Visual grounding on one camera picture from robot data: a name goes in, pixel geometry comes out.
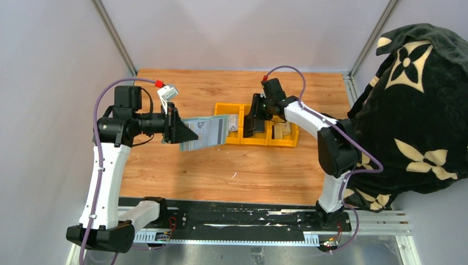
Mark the black cards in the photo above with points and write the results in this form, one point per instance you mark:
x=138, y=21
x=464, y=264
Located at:
x=252, y=125

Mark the right yellow plastic bin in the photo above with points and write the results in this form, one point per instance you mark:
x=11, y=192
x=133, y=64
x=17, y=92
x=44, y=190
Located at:
x=289, y=141

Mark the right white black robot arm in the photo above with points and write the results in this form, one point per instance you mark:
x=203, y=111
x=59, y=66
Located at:
x=336, y=150

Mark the silver VIP cards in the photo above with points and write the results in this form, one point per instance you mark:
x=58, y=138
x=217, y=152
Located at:
x=233, y=122

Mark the middle yellow plastic bin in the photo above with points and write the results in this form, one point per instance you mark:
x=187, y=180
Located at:
x=258, y=138

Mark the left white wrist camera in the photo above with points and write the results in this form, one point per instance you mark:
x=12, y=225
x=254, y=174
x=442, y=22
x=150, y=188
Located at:
x=166, y=94

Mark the green leather card holder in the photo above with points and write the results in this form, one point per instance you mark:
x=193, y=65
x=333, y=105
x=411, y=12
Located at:
x=211, y=131

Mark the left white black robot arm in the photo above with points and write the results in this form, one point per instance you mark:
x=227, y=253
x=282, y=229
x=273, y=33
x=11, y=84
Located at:
x=113, y=168

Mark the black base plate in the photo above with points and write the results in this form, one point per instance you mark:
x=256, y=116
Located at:
x=246, y=222

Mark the black floral blanket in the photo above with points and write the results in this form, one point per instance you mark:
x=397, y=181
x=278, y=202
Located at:
x=411, y=118

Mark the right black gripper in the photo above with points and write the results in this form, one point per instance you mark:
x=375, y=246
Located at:
x=256, y=111

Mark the aluminium frame rail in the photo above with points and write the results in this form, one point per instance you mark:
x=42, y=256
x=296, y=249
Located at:
x=385, y=223

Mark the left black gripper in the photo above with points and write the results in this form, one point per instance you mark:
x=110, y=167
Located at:
x=175, y=130

